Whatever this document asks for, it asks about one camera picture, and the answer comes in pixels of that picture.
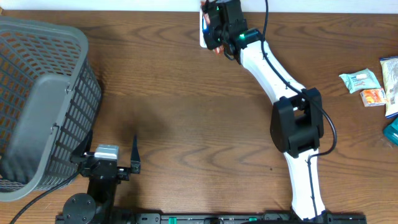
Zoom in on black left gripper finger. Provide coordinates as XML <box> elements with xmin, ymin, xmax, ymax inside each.
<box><xmin>70</xmin><ymin>130</ymin><xmax>93</xmax><ymax>164</ymax></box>
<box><xmin>131</xmin><ymin>135</ymin><xmax>141</xmax><ymax>168</ymax></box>

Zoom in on red Top chocolate bar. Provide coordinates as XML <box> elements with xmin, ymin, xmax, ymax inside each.
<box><xmin>201</xmin><ymin>1</ymin><xmax>224</xmax><ymax>55</ymax></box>

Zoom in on light blue snack packet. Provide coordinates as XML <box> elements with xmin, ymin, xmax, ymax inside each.
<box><xmin>339</xmin><ymin>68</ymin><xmax>381</xmax><ymax>94</ymax></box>

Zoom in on small orange snack box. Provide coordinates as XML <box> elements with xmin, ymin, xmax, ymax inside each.
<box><xmin>360</xmin><ymin>88</ymin><xmax>387</xmax><ymax>107</ymax></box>

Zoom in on beige snack bag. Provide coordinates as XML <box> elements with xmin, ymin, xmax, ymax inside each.
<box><xmin>380</xmin><ymin>56</ymin><xmax>397</xmax><ymax>118</ymax></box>

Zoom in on blue mouthwash bottle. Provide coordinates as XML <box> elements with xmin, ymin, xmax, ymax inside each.
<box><xmin>383</xmin><ymin>118</ymin><xmax>398</xmax><ymax>146</ymax></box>

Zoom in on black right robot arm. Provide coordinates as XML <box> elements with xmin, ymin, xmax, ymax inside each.
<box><xmin>200</xmin><ymin>1</ymin><xmax>331</xmax><ymax>223</ymax></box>

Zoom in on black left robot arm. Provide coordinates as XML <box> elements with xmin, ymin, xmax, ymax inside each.
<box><xmin>57</xmin><ymin>131</ymin><xmax>141</xmax><ymax>223</ymax></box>

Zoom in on grey plastic shopping basket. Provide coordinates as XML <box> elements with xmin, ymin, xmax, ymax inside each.
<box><xmin>1</xmin><ymin>17</ymin><xmax>102</xmax><ymax>202</ymax></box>

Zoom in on black left camera cable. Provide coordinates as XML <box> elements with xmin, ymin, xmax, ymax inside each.
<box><xmin>9</xmin><ymin>170</ymin><xmax>81</xmax><ymax>224</ymax></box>

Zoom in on black camera cable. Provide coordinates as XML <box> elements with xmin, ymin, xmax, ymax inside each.
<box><xmin>260</xmin><ymin>0</ymin><xmax>338</xmax><ymax>220</ymax></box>
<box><xmin>9</xmin><ymin>170</ymin><xmax>81</xmax><ymax>224</ymax></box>

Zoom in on black right camera cable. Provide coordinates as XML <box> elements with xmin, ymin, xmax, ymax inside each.
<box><xmin>260</xmin><ymin>0</ymin><xmax>338</xmax><ymax>220</ymax></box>

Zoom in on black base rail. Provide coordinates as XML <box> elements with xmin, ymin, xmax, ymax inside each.
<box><xmin>55</xmin><ymin>212</ymin><xmax>368</xmax><ymax>224</ymax></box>

